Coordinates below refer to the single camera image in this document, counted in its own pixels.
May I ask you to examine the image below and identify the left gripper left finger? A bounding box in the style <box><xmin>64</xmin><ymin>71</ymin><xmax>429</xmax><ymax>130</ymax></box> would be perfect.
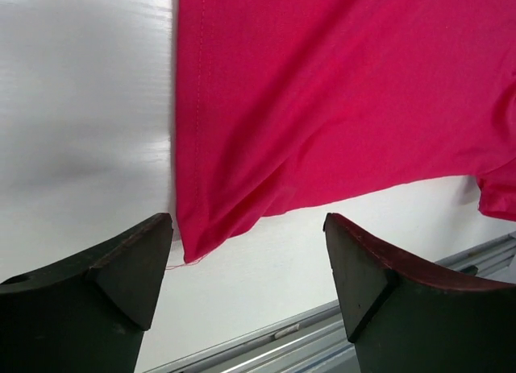
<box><xmin>1</xmin><ymin>213</ymin><xmax>173</xmax><ymax>372</ymax></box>

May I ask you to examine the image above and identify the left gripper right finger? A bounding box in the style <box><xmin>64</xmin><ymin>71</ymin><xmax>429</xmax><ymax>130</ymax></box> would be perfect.
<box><xmin>323</xmin><ymin>213</ymin><xmax>515</xmax><ymax>372</ymax></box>

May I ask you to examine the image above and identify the pink t-shirt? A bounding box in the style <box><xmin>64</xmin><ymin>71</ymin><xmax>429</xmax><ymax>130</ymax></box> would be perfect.
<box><xmin>174</xmin><ymin>0</ymin><xmax>515</xmax><ymax>263</ymax></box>

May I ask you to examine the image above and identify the aluminium mounting rail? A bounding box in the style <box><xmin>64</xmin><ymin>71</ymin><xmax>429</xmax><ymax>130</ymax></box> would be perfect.
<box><xmin>151</xmin><ymin>233</ymin><xmax>515</xmax><ymax>372</ymax></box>

